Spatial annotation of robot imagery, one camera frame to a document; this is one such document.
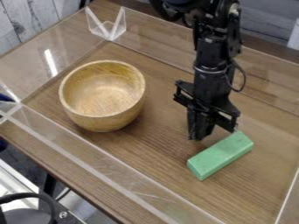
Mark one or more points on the brown wooden bowl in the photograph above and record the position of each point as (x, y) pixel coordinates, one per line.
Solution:
(103, 95)

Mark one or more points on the black metal bracket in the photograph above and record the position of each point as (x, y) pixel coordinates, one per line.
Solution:
(62, 214)

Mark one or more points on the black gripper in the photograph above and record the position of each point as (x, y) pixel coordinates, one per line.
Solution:
(205, 98)

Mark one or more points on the black table leg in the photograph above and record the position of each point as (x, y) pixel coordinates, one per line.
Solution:
(49, 184)

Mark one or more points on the green rectangular block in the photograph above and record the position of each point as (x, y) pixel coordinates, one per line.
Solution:
(207, 162)

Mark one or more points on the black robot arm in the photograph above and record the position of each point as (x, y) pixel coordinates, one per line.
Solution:
(213, 20)

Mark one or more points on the white object at right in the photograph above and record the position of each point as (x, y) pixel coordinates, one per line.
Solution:
(293, 38)

